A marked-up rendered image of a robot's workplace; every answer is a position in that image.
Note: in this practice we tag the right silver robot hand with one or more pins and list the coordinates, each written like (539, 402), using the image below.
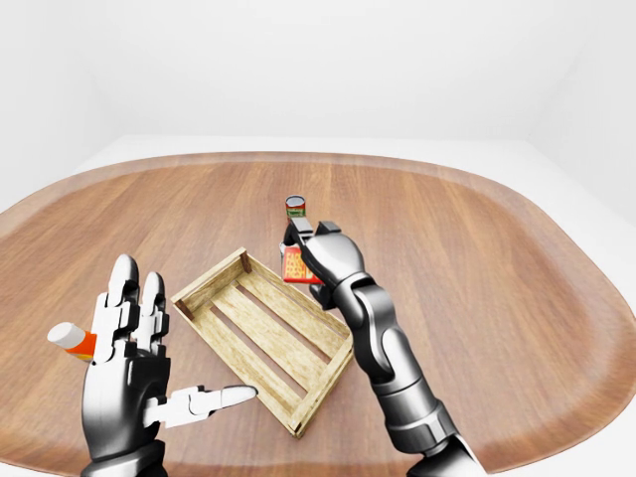
(332, 256)

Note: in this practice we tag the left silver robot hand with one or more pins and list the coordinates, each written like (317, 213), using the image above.
(115, 392)

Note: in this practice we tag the red printed butter box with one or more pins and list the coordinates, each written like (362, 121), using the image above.
(294, 267)

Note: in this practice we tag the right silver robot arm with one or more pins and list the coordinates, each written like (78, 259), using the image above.
(397, 377)

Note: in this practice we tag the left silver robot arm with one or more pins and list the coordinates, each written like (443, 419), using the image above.
(134, 459)

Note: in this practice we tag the wooden slat tray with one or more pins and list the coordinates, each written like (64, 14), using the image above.
(268, 333)

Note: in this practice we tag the green and red tin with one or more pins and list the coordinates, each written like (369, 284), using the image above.
(295, 207)

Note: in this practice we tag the orange bottle with white cap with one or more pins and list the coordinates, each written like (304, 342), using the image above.
(74, 339)

